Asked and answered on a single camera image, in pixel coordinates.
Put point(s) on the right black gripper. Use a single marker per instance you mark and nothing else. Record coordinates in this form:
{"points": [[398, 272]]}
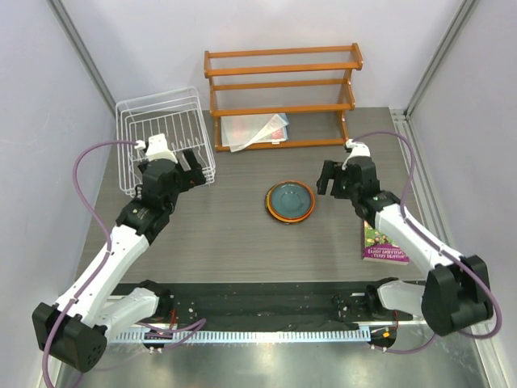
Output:
{"points": [[332, 170]]}

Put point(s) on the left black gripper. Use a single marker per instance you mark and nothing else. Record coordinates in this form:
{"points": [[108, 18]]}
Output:
{"points": [[195, 172]]}

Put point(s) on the orange plate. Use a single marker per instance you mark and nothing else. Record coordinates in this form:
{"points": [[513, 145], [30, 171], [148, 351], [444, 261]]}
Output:
{"points": [[278, 218]]}

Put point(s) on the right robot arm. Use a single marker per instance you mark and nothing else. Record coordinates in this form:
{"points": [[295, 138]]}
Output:
{"points": [[456, 294]]}

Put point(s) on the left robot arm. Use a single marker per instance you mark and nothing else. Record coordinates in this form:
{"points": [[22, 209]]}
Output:
{"points": [[76, 328]]}

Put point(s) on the orange wooden shelf rack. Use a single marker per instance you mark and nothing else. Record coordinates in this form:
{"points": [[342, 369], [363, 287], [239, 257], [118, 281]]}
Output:
{"points": [[283, 80]]}

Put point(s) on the clear plastic document sleeve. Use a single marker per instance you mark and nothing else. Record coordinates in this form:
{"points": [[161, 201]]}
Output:
{"points": [[240, 132]]}

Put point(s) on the purple treehouse book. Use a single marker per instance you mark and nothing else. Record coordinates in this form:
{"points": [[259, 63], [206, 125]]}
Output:
{"points": [[378, 247]]}

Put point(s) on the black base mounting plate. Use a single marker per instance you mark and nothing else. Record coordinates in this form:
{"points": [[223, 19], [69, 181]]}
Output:
{"points": [[275, 306]]}

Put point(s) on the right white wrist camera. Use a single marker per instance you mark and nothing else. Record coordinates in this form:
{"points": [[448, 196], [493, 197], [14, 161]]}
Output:
{"points": [[355, 149]]}

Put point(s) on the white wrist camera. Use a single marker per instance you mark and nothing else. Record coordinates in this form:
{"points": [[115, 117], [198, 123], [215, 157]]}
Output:
{"points": [[355, 149], [156, 148]]}

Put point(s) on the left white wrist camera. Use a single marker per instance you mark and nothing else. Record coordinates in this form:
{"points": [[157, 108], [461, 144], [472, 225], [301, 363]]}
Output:
{"points": [[156, 148]]}

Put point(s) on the white wire dish rack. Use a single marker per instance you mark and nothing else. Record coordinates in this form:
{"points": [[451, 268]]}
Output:
{"points": [[176, 116]]}

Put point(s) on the slotted cable duct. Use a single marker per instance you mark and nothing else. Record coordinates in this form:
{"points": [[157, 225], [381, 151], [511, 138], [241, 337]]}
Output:
{"points": [[140, 335]]}

